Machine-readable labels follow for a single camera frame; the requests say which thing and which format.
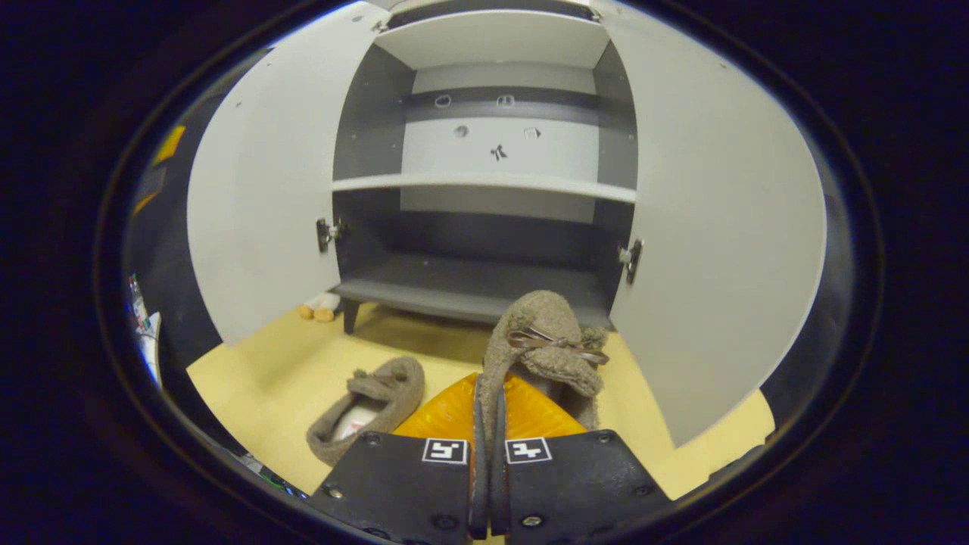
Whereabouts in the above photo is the black backdrop cloth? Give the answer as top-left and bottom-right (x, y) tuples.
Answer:
(121, 49), (228, 425)

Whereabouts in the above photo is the white shoe cabinet door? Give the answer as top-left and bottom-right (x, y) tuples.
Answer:
(590, 0), (827, 447)
(187, 0), (391, 347)

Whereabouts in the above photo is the penguin plush toy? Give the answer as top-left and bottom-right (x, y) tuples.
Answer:
(298, 292), (341, 323)

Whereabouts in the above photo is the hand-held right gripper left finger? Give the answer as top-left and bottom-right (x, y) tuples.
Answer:
(307, 371), (489, 540)

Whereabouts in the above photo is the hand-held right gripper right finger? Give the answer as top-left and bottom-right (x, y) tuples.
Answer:
(488, 375), (675, 540)

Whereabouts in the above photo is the brown fuzzy shoe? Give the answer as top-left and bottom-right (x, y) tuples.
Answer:
(481, 290), (610, 455)
(307, 357), (426, 468)

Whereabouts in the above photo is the grey white shoe cabinet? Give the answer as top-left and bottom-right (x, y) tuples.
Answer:
(318, 0), (644, 334)

